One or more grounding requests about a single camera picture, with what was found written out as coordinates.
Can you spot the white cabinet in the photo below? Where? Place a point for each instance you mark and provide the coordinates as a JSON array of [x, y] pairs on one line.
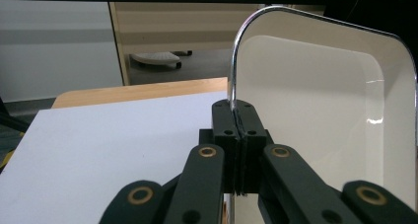
[[55, 49]]

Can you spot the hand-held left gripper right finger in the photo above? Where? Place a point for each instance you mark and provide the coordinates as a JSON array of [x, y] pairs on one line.
[[253, 132]]

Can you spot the white square plate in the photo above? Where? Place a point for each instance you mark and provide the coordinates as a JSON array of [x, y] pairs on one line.
[[312, 95]]

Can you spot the black curtain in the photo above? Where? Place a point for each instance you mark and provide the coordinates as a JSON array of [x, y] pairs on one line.
[[378, 10]]

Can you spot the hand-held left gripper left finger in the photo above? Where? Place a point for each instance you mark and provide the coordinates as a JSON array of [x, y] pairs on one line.
[[226, 125]]

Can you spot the wheeled chair base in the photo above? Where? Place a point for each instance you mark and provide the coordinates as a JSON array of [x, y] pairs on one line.
[[157, 58]]

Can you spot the yellow black tape strip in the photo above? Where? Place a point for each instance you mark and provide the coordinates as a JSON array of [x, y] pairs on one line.
[[6, 161]]

